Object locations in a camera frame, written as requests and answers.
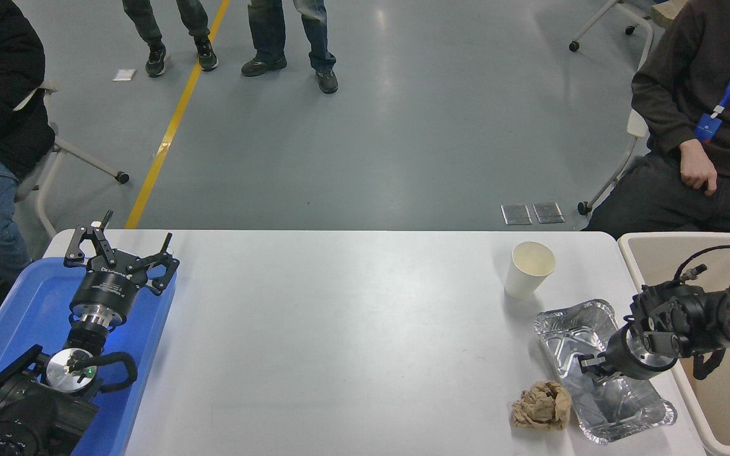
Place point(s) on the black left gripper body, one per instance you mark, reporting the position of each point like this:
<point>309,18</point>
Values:
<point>108,288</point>

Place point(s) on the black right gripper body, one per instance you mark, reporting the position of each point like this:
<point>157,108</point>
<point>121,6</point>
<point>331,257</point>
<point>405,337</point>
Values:
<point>625,354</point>

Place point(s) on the white paper cup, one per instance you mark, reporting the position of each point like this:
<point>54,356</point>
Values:
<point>525,278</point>

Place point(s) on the person's hand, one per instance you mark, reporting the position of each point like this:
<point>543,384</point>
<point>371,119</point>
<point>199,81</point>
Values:
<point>697,166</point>

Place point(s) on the silver foil tray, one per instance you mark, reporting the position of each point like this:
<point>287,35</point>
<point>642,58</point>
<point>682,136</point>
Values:
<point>606,405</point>

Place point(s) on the crumpled tan paper ball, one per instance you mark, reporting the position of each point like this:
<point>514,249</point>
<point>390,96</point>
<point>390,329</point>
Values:
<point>541,406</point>

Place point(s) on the blue plastic tray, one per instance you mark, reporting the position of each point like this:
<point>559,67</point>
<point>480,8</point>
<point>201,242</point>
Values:
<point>42,297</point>

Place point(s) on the white chair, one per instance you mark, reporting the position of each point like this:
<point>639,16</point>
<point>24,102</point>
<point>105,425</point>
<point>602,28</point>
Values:
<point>636,123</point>
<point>86,159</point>
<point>573,45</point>

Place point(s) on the clear floor plate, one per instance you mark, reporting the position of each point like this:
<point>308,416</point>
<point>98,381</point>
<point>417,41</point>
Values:
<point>516,214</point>
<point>549,213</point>

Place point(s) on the standing person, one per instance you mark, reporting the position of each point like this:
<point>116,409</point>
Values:
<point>149,28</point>
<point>267,31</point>

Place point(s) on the blue badge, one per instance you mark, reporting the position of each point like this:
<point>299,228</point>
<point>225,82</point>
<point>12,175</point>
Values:
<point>708,128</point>

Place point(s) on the tan cardboard box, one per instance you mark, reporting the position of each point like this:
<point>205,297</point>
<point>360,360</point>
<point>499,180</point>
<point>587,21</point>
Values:
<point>666,12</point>

